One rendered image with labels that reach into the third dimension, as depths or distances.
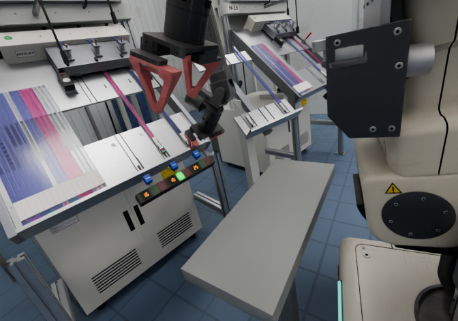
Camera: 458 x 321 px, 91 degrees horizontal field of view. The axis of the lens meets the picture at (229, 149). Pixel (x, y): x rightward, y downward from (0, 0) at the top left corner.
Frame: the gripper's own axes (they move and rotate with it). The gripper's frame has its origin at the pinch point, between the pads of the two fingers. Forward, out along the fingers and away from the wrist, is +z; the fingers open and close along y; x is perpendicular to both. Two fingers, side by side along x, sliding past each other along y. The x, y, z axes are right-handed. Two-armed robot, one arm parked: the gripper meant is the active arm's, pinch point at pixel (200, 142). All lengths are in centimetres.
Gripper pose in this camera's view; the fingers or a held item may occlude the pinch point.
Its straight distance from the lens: 88.0
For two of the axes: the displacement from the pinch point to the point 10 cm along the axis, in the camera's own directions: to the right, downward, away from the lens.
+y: -7.1, 3.9, -5.9
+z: -3.3, 5.6, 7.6
